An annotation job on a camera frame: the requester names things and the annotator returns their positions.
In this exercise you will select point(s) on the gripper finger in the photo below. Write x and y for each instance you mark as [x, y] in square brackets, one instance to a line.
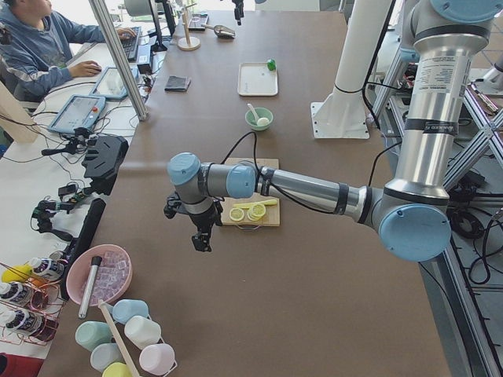
[238, 16]
[201, 240]

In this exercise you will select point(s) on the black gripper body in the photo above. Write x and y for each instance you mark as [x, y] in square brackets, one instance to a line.
[201, 218]
[236, 9]

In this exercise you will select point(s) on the white ceramic spoon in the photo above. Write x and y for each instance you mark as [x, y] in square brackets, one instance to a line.
[254, 113]

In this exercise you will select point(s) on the white steamed bun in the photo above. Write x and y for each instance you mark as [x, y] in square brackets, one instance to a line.
[262, 122]

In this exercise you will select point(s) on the pink bowl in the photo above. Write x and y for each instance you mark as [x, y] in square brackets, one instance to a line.
[113, 277]

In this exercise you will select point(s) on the light green bowl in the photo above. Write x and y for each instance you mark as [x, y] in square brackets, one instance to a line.
[262, 112]

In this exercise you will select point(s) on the metal scoop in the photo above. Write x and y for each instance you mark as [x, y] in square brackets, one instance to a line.
[221, 31]

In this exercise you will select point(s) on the lower lemon slice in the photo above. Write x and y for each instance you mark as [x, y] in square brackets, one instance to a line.
[236, 214]

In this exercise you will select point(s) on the lemon slice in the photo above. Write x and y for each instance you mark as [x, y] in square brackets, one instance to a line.
[256, 213]
[236, 214]

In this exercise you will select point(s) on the upper lemon slice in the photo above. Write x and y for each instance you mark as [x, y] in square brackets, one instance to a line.
[256, 213]

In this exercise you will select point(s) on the wooden mug tree stand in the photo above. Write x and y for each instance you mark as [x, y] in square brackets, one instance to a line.
[187, 42]

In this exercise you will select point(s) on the green lime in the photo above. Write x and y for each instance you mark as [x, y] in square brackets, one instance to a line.
[271, 64]

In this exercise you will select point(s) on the yellow plastic knife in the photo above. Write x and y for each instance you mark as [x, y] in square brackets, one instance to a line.
[248, 205]

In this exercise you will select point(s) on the wooden cutting board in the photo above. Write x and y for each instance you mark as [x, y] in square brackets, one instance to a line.
[272, 216]

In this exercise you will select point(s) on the cream rabbit tray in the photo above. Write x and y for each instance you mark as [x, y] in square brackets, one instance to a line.
[257, 80]

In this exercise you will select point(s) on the folded grey cloth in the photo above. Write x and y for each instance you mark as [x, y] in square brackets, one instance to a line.
[177, 83]

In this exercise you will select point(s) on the black keyboard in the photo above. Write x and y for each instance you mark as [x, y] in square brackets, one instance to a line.
[130, 44]

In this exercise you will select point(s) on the upper teach pendant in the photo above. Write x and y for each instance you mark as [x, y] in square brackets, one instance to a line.
[110, 85]

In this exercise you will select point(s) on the teach pendant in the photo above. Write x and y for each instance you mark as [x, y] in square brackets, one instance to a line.
[110, 85]
[80, 111]

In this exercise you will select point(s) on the lower teach pendant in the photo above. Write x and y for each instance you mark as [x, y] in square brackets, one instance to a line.
[80, 111]

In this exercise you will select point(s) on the seated person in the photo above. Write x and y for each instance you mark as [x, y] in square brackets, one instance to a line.
[36, 60]

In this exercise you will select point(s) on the aluminium frame post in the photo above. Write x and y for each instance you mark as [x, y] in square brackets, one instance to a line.
[119, 57]

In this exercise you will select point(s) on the white camera pillar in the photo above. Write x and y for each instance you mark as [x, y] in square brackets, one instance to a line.
[342, 115]

